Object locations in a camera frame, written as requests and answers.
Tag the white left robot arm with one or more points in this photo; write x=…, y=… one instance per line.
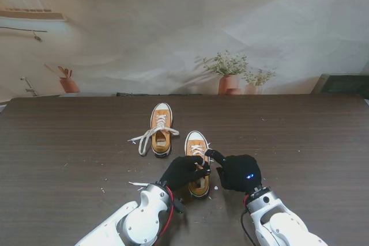
x=138, y=217

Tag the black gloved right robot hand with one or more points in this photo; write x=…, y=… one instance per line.
x=242, y=174

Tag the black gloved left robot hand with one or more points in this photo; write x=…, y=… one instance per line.
x=181, y=171

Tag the black left wrist box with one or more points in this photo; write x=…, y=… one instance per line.
x=179, y=206

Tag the printed kitchen backdrop cloth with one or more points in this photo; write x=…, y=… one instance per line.
x=173, y=27

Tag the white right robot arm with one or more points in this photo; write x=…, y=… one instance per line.
x=276, y=220

